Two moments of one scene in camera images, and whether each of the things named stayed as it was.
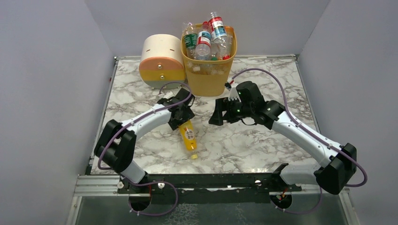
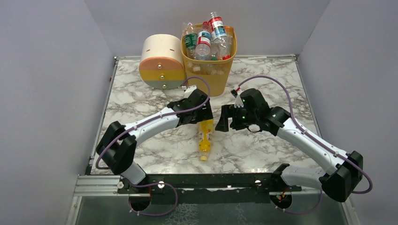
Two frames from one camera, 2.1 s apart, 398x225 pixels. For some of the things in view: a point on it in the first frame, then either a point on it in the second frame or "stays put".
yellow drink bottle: x=187 y=131 -> x=206 y=131
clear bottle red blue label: x=217 y=27 stays put
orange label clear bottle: x=226 y=52 stays put
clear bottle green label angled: x=190 y=36 stays put
